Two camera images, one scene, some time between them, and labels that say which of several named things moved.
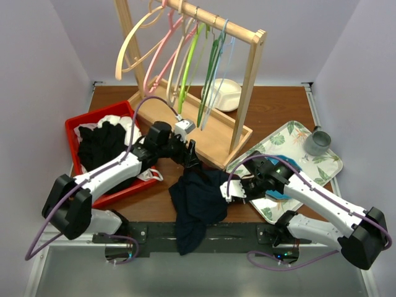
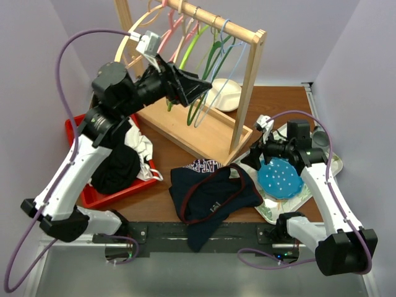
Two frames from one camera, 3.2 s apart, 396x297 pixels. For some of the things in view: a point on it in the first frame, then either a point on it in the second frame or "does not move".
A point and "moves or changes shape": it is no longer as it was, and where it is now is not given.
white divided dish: [224, 94] does not move
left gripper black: [186, 155] → [181, 86]
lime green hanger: [200, 29] → [170, 101]
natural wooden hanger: [119, 68] does not move
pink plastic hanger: [172, 27] does not move
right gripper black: [249, 197] → [253, 159]
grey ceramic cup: [317, 143] does not move
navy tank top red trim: [198, 202] moves or changes shape
